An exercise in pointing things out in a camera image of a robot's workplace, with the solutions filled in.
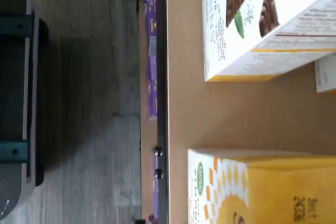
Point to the yellow cereal box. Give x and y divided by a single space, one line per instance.
262 187

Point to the purple Annie's snack box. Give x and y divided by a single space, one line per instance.
151 6
152 85

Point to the black metal shelf rack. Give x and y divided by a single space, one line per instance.
162 77

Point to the white chocolate Simple Mills box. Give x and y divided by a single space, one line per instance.
218 24

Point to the white snack box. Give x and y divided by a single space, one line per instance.
326 74

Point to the silver bolt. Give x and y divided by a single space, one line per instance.
158 173
158 151

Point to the dark grey robot table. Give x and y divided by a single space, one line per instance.
10 77

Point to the short teal aluminium bar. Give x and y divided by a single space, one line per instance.
13 26
11 151

